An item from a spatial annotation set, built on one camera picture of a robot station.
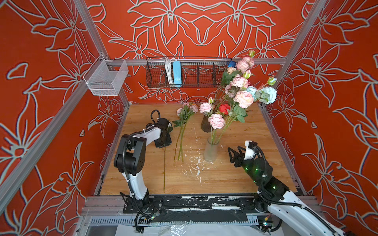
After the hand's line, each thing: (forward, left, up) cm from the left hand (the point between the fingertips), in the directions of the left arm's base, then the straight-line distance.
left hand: (166, 143), depth 97 cm
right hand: (-10, -38, +17) cm, 43 cm away
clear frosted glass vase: (-7, -29, +10) cm, 31 cm away
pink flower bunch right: (+24, -10, +5) cm, 26 cm away
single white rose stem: (+10, -1, +2) cm, 10 cm away
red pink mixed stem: (-5, -28, +33) cm, 44 cm away
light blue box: (+28, -6, +30) cm, 41 cm away
